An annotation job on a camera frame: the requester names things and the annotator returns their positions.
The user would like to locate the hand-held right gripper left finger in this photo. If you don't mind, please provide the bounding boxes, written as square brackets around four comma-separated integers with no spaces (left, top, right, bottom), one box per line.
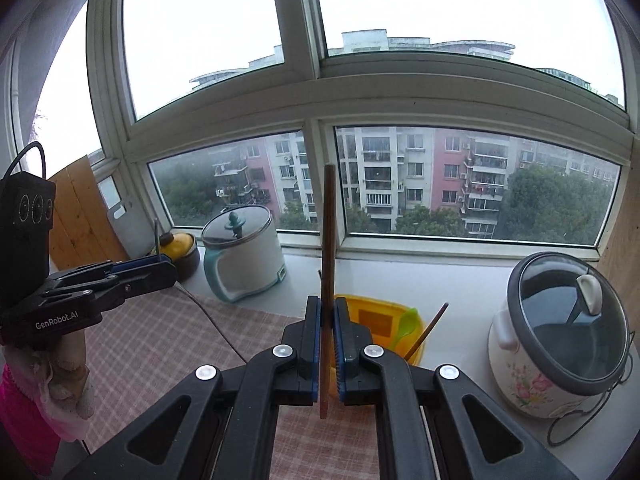
[65,296,322,480]

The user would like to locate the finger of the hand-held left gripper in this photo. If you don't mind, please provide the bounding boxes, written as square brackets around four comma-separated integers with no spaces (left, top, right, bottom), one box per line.
[46,254,177,294]
[41,261,179,311]

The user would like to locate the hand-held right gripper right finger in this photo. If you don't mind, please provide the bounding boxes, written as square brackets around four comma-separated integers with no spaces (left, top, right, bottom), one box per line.
[333,298,577,480]

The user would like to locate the yellow plastic container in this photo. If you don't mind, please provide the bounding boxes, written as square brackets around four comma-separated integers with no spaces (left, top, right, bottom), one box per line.
[332,293,427,367]

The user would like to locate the green plastic spoon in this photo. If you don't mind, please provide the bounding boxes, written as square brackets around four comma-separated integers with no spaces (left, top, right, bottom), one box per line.
[386,307,419,352]

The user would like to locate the person's left forearm pink sleeve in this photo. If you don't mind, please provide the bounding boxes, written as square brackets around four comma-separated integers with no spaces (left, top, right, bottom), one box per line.
[0,347,68,477]

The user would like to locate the person's left hand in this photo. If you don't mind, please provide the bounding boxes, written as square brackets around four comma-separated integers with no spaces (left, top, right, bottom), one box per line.
[47,329,97,422]

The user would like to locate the grey cutting board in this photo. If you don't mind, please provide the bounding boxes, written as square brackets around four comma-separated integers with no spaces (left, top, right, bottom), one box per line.
[96,174,152,262]

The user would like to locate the black clay pot yellow lid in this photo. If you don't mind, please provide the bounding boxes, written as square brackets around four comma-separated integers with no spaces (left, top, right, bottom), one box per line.
[151,231,201,284]

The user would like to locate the wooden plank board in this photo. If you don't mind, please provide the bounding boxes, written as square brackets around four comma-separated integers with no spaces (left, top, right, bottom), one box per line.
[46,154,129,272]

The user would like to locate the pink checked cloth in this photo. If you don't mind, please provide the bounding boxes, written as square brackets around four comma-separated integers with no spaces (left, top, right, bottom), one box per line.
[81,281,442,480]

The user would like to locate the apartment buildings outside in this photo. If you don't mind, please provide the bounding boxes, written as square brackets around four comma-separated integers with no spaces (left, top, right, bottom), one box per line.
[149,29,622,247]

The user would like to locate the white floral rice cooker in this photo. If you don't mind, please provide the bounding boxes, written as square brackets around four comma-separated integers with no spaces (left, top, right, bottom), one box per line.
[488,252,631,419]

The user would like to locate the thin grey cable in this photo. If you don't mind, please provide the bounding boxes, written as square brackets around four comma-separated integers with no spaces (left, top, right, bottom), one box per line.
[174,282,250,366]

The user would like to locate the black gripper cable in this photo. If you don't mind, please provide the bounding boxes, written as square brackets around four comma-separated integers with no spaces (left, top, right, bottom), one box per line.
[3,141,50,184]

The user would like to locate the white electric pot teal handle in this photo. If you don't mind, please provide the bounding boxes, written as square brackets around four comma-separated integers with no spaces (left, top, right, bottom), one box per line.
[199,204,287,304]

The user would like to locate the white window frame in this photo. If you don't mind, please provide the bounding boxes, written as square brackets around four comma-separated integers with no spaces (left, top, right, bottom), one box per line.
[85,0,640,267]

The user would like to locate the rice cooker cable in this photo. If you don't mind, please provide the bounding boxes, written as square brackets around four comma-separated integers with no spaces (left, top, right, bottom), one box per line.
[546,330,637,449]

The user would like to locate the light wooden wall panel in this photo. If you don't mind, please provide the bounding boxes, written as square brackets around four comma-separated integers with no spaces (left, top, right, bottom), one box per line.
[596,137,640,292]

